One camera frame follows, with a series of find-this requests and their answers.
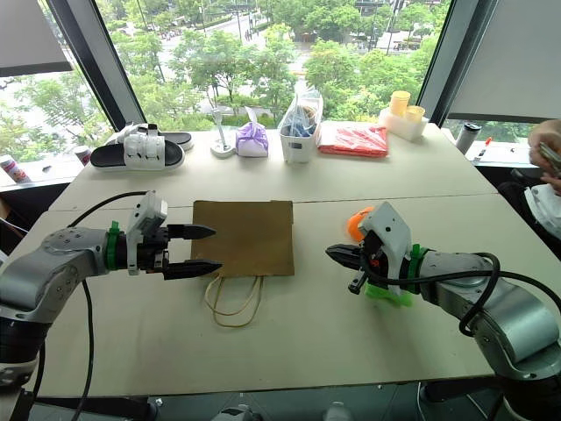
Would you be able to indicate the red and white can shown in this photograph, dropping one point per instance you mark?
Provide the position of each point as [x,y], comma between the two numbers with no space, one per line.
[15,170]
[83,155]

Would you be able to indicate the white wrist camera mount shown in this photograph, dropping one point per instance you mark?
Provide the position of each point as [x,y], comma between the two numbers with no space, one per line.
[146,215]
[390,232]

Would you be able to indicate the green wrist clamp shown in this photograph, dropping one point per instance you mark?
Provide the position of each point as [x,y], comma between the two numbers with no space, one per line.
[113,245]
[415,267]

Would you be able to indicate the white plastic tray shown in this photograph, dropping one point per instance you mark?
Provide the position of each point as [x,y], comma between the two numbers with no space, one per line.
[403,126]

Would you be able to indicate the red and black pen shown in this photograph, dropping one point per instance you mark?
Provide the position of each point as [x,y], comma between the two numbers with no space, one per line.
[483,148]

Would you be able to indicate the green right wrist clamp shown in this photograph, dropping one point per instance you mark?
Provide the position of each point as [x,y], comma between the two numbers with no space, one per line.
[415,267]

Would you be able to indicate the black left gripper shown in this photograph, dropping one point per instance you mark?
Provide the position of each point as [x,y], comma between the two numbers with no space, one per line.
[151,250]

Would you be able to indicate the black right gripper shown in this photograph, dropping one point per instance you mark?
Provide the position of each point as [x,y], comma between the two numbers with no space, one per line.
[377,259]

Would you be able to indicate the purple and white pouch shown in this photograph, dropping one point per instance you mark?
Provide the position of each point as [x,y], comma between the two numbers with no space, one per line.
[252,140]

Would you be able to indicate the dark rounded shape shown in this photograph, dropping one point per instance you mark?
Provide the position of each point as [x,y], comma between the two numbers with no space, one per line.
[233,414]

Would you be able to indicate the red packet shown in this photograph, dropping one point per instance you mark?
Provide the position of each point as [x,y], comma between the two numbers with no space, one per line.
[355,140]

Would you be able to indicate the silver tumbler with black lid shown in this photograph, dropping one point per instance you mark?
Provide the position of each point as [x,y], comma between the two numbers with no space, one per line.
[467,139]

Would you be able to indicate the person's hand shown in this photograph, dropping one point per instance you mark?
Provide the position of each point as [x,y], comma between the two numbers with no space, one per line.
[543,136]

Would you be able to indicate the white cloth on lap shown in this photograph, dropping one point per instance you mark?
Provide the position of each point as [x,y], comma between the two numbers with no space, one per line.
[543,208]

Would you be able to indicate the grey window blind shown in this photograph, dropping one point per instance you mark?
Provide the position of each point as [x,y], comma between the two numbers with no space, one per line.
[26,35]
[513,61]

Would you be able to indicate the green toy object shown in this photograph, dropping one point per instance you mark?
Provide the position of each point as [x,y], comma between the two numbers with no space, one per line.
[388,296]

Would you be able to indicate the phone in hand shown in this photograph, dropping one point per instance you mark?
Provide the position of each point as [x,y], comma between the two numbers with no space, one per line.
[553,159]

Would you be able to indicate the black and white slipper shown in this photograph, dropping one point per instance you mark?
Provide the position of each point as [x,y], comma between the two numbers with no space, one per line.
[179,139]
[140,153]

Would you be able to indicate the white bin with plastic bag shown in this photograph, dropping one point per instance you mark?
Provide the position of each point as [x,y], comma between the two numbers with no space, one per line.
[298,140]

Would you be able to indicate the brown paper bag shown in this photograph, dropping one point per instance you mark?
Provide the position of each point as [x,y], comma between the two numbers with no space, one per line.
[245,239]

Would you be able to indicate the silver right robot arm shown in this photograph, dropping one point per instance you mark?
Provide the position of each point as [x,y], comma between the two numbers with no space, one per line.
[495,302]

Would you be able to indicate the white desk stand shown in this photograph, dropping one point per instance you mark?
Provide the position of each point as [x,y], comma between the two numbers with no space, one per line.
[221,147]

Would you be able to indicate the tall yellow cup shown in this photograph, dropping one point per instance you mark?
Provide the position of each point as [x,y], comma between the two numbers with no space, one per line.
[399,104]

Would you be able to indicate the short yellow cup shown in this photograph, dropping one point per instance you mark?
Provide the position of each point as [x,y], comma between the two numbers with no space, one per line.
[414,114]

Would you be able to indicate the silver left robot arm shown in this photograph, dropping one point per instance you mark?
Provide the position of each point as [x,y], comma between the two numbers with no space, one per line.
[48,267]

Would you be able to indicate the person's dark clothing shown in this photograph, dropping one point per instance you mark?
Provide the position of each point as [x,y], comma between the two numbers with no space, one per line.
[513,197]

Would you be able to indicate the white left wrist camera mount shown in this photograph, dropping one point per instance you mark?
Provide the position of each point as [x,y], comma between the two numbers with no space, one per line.
[146,215]

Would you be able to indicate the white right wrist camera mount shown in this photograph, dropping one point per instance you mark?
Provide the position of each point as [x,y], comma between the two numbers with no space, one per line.
[390,232]

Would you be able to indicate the orange ball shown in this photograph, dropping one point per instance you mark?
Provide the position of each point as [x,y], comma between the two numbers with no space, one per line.
[354,226]

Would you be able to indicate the green left wrist clamp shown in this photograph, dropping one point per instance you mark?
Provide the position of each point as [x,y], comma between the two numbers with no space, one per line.
[113,245]

